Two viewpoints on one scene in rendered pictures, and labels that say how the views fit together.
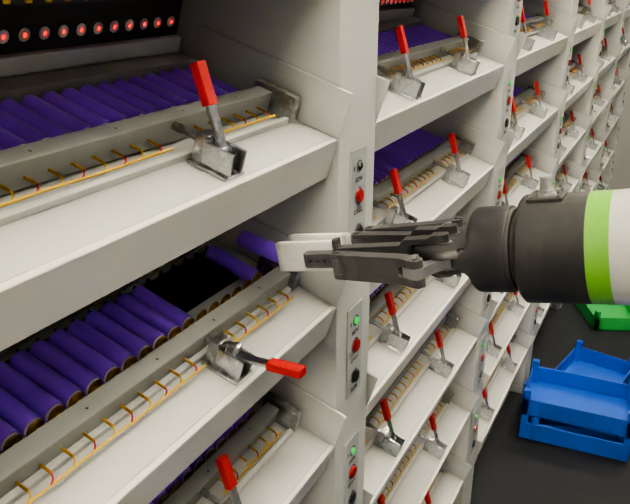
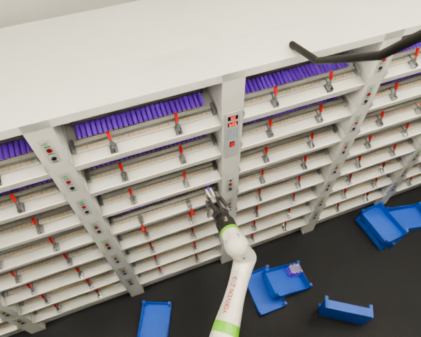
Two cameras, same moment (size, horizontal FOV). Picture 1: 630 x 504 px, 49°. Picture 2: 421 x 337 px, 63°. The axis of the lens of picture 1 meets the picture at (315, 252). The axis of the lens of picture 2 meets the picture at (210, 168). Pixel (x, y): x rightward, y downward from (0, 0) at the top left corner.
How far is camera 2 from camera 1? 142 cm
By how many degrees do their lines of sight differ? 45
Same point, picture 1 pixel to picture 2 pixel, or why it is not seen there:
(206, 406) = (180, 210)
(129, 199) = (166, 189)
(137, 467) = (164, 215)
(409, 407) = (272, 207)
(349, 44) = (225, 166)
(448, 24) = not seen: hidden behind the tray
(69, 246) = (152, 198)
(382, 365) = (250, 202)
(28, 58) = not seen: hidden behind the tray
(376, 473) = (247, 218)
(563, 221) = (220, 226)
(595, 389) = (395, 223)
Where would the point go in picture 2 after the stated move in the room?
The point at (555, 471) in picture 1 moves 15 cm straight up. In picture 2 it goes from (352, 237) to (358, 229)
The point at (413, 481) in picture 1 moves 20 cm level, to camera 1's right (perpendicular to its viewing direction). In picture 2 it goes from (274, 220) to (298, 237)
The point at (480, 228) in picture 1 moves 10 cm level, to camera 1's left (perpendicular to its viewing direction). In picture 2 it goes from (217, 216) to (202, 204)
